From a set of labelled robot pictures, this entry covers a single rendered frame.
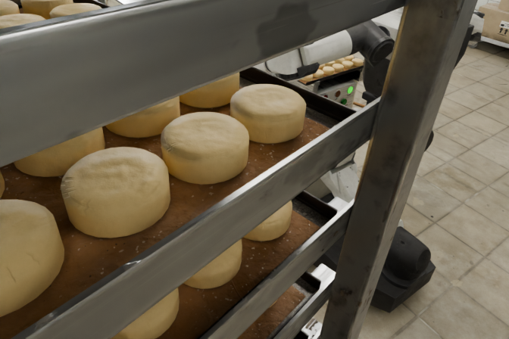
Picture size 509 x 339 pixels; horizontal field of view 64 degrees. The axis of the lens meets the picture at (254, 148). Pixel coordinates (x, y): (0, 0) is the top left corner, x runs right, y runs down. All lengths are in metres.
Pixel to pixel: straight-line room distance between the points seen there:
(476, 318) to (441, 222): 0.62
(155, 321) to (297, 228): 0.13
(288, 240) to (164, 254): 0.17
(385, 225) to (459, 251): 2.18
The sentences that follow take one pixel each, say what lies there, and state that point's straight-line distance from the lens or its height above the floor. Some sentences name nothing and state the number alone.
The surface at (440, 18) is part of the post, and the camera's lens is 0.25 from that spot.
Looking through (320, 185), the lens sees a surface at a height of 0.24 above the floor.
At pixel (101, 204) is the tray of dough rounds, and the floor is 1.51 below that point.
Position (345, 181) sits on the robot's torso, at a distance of 1.97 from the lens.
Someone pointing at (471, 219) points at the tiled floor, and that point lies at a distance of 2.73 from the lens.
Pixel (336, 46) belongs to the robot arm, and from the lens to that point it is 1.31.
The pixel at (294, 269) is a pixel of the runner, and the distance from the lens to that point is 0.29.
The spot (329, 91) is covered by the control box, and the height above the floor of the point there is 0.84.
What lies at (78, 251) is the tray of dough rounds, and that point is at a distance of 0.20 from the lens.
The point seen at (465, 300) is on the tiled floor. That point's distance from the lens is 2.29.
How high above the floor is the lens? 1.64
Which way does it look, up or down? 35 degrees down
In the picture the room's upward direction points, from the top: 4 degrees clockwise
